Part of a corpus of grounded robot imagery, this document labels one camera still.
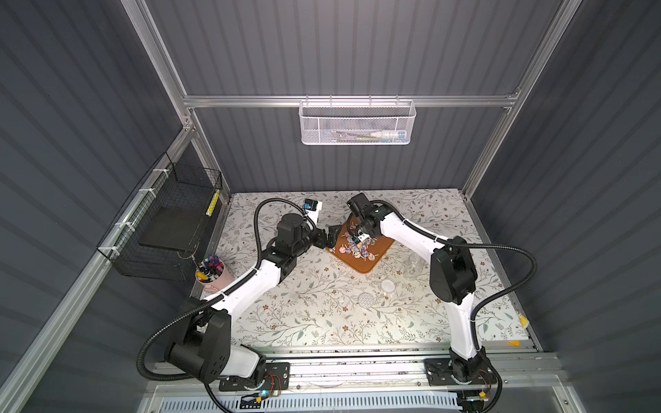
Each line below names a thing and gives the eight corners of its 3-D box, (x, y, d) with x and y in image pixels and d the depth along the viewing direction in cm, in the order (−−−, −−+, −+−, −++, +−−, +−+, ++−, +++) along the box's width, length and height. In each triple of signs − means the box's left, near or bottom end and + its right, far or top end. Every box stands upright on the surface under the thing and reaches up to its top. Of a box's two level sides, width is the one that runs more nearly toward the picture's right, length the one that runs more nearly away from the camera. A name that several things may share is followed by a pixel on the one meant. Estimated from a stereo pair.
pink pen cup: (214, 300, 91) (197, 283, 80) (208, 287, 94) (191, 268, 83) (236, 287, 94) (222, 269, 83) (230, 275, 97) (216, 255, 86)
